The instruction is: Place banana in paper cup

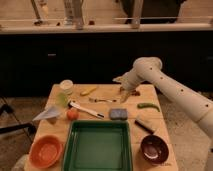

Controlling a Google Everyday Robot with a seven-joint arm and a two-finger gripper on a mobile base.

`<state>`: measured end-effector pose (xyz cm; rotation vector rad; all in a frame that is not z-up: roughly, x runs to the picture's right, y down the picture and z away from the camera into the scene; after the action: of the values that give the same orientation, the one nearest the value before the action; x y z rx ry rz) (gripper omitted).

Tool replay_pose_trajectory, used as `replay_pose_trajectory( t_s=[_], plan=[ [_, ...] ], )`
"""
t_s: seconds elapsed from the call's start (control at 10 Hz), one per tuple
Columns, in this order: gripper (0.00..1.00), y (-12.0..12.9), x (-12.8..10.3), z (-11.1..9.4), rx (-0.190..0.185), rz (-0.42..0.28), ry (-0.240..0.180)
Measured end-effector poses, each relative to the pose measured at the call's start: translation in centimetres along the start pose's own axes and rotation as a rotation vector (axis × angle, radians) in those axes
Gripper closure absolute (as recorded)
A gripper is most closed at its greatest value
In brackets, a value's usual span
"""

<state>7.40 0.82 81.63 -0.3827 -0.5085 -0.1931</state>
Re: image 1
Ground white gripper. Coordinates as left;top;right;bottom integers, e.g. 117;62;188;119
112;72;137;103

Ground yellow banana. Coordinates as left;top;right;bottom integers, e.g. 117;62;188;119
80;86;98;96

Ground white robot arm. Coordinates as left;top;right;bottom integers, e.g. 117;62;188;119
114;57;213;139

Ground white paper cup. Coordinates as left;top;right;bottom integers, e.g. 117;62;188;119
59;80;73;95

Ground green plastic cup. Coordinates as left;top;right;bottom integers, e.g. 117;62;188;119
56;93;68;107

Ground blue grey sponge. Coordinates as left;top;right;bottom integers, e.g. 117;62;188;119
109;109;128;120

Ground red tomato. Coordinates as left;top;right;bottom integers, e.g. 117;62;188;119
66;108;79;121

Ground green rectangular tray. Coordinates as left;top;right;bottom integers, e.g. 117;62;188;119
61;121;133;171

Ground dark brown bowl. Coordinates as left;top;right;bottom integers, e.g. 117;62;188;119
140;135;169;165

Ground white paper plane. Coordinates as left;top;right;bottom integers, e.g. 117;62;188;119
33;106;60;121

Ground orange bowl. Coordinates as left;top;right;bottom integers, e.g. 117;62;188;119
29;135;63;169

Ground black chair leg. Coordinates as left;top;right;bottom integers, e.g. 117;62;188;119
0;104;36;134

